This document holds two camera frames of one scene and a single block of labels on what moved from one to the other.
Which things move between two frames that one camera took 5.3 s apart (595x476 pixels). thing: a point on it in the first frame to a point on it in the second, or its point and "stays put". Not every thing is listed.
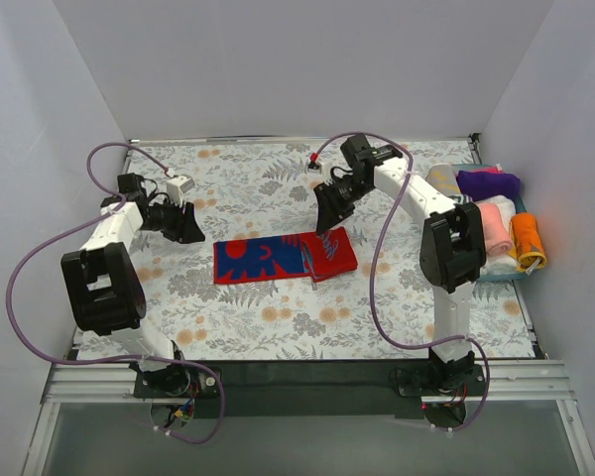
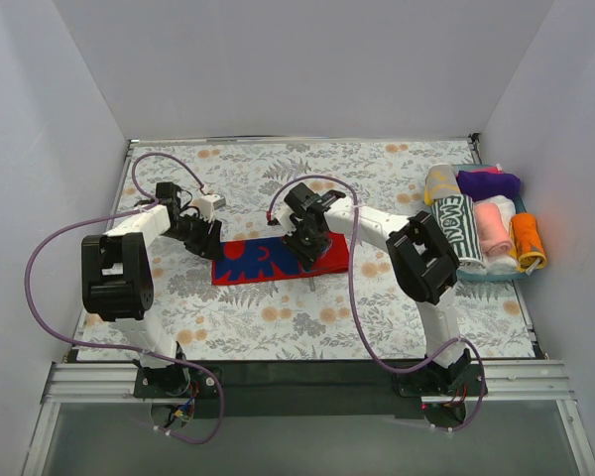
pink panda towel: x=497 y=234 stays put
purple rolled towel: x=477 y=185 stays put
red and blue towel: x=318 y=256 stays put
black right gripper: x=334 y=196 to x=306 y=240
